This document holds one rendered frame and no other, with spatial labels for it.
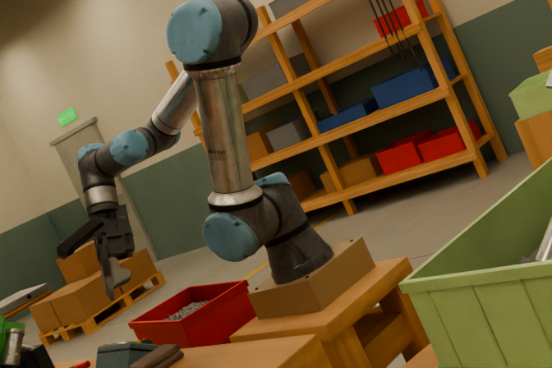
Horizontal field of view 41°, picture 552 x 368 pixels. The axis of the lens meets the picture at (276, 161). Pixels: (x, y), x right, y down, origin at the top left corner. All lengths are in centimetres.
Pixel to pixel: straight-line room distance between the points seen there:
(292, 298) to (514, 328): 67
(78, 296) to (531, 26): 491
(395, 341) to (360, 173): 552
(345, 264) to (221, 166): 38
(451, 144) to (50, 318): 438
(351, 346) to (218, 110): 55
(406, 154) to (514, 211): 538
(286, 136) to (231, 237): 595
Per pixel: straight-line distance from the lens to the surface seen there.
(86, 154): 176
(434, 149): 664
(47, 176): 1179
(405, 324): 173
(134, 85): 962
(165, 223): 1009
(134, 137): 168
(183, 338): 184
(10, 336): 165
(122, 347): 168
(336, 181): 724
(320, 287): 161
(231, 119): 147
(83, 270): 834
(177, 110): 170
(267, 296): 170
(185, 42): 143
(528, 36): 668
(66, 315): 788
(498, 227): 138
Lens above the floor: 129
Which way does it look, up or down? 4 degrees down
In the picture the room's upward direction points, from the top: 25 degrees counter-clockwise
